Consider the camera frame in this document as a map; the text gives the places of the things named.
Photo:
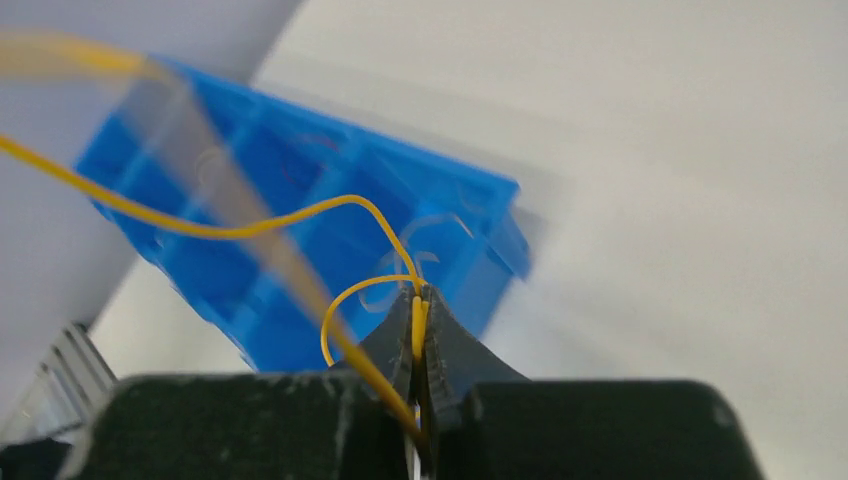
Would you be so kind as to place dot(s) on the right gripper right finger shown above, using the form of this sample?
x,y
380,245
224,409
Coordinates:
x,y
453,361

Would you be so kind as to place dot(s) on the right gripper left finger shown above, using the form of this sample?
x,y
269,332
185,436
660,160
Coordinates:
x,y
381,369

